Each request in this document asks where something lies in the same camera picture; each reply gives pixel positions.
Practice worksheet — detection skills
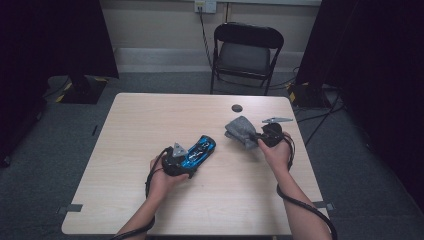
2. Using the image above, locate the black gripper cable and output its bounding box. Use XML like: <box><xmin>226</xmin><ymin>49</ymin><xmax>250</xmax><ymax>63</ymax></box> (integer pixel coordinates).
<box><xmin>109</xmin><ymin>148</ymin><xmax>170</xmax><ymax>240</ymax></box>
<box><xmin>275</xmin><ymin>133</ymin><xmax>338</xmax><ymax>240</ymax></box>

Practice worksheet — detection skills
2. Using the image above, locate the black wall cable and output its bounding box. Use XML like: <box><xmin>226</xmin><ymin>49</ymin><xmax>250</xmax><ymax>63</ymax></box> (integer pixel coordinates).
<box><xmin>198</xmin><ymin>6</ymin><xmax>215</xmax><ymax>69</ymax></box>

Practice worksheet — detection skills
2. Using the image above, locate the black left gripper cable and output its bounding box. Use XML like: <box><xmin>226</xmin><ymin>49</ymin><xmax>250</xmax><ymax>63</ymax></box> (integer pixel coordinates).
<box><xmin>109</xmin><ymin>148</ymin><xmax>170</xmax><ymax>240</ymax></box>

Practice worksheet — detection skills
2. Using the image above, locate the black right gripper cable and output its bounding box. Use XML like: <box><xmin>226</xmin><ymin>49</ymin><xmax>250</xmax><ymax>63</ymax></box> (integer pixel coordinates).
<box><xmin>275</xmin><ymin>133</ymin><xmax>338</xmax><ymax>240</ymax></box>

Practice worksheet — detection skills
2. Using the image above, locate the black stand base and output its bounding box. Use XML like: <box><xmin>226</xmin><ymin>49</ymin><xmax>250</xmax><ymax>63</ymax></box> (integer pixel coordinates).
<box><xmin>287</xmin><ymin>81</ymin><xmax>331</xmax><ymax>109</ymax></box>
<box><xmin>59</xmin><ymin>74</ymin><xmax>108</xmax><ymax>105</ymax></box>

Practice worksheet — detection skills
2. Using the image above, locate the black folding chair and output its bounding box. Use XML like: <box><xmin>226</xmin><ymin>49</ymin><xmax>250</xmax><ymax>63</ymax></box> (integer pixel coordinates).
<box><xmin>210</xmin><ymin>22</ymin><xmax>285</xmax><ymax>97</ymax></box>

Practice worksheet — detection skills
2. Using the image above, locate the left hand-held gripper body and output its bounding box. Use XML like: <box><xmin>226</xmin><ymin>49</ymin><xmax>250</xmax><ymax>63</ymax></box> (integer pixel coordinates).
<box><xmin>161</xmin><ymin>142</ymin><xmax>190</xmax><ymax>178</ymax></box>

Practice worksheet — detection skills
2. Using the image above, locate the person's left hand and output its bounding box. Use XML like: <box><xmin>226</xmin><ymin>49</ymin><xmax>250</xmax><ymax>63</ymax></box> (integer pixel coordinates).
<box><xmin>147</xmin><ymin>155</ymin><xmax>190</xmax><ymax>202</ymax></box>

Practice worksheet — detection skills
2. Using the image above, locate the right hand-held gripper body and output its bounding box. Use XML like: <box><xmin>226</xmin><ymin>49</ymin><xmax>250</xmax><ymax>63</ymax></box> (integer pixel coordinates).
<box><xmin>260</xmin><ymin>116</ymin><xmax>294</xmax><ymax>148</ymax></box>

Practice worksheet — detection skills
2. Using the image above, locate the blue toy car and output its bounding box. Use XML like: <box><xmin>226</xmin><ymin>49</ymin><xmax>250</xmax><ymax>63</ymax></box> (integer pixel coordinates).
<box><xmin>181</xmin><ymin>134</ymin><xmax>217</xmax><ymax>170</ymax></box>

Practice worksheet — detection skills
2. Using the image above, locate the grey tape strip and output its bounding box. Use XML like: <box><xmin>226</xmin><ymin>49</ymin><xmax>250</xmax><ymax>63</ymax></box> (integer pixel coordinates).
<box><xmin>57</xmin><ymin>203</ymin><xmax>84</xmax><ymax>215</ymax></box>
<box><xmin>312</xmin><ymin>201</ymin><xmax>335</xmax><ymax>212</ymax></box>

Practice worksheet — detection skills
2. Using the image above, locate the person's right hand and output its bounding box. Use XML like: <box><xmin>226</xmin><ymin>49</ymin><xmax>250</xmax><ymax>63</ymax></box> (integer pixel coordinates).
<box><xmin>258</xmin><ymin>131</ymin><xmax>295</xmax><ymax>175</ymax></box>

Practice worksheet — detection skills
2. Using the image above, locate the black curtain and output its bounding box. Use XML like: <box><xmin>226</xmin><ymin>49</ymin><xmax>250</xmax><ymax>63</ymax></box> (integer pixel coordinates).
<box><xmin>294</xmin><ymin>0</ymin><xmax>424</xmax><ymax>211</ymax></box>
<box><xmin>0</xmin><ymin>0</ymin><xmax>120</xmax><ymax>168</ymax></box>

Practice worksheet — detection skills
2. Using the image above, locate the black floor cable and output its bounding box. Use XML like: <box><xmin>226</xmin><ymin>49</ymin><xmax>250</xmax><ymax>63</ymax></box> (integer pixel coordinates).
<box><xmin>296</xmin><ymin>105</ymin><xmax>346</xmax><ymax>124</ymax></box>
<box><xmin>303</xmin><ymin>91</ymin><xmax>343</xmax><ymax>148</ymax></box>

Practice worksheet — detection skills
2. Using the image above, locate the grey cloth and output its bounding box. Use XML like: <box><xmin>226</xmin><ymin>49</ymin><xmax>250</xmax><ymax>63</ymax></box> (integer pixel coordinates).
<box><xmin>224</xmin><ymin>115</ymin><xmax>260</xmax><ymax>150</ymax></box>

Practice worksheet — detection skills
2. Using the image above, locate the white wall outlet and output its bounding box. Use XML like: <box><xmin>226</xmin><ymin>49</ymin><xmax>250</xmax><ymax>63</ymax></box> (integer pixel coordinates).
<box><xmin>194</xmin><ymin>0</ymin><xmax>218</xmax><ymax>14</ymax></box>

